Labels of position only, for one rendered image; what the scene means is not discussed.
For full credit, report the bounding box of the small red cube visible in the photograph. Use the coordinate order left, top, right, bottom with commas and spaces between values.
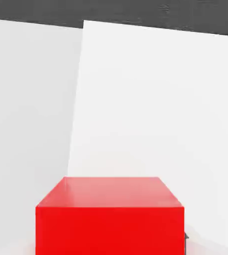
35, 176, 185, 255

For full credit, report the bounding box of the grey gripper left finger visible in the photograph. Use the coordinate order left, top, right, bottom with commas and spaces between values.
0, 233, 36, 255

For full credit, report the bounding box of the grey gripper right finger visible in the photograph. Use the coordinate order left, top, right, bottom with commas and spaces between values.
184, 224, 228, 255

